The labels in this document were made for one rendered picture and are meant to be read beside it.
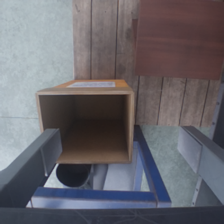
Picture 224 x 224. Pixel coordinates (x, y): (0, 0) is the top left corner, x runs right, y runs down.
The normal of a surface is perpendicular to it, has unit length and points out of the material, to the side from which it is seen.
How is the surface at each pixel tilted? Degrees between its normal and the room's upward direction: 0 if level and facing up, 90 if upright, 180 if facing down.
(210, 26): 0
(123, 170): 0
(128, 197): 90
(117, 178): 0
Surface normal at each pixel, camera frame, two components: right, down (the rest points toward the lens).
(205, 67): -0.01, 0.29
